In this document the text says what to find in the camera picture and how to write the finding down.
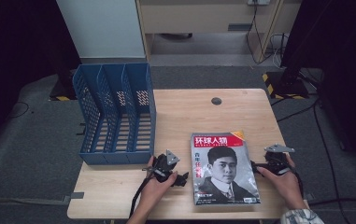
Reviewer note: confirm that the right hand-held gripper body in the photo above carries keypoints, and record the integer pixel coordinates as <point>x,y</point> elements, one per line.
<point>277,161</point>

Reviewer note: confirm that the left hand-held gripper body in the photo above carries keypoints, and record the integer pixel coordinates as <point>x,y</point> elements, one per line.
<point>163,163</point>

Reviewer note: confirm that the portrait magazine with red title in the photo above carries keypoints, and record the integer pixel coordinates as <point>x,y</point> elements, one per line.
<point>225,174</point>

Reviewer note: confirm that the blue plastic file rack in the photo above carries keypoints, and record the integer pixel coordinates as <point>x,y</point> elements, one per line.
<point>116,124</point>

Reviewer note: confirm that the person's left hand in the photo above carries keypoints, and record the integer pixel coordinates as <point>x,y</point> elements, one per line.
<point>155,189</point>

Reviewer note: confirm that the person's right hand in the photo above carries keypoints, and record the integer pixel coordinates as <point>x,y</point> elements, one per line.
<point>287,186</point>

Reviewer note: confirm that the grey tape strip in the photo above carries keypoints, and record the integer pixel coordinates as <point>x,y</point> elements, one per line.
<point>77,195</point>
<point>308,196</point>

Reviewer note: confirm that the grey round table grommet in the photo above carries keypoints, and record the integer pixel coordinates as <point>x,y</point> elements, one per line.
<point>216,101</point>

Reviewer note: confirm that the black stand with striped base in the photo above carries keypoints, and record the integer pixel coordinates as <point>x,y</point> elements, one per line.
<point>291,84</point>

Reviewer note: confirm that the black stand base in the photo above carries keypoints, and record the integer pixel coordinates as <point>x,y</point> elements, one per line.
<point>63,90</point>

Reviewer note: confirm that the dark object under desk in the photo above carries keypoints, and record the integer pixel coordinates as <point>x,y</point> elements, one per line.
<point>175,35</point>

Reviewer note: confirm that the black curtain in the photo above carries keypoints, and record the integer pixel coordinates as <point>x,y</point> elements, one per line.
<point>347,46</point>
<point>17,37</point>

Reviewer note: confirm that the white cabinet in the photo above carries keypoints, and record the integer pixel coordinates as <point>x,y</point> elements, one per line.
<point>104,28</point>

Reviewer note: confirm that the beige wooden desk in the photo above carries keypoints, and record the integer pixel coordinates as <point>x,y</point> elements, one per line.
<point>197,18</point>

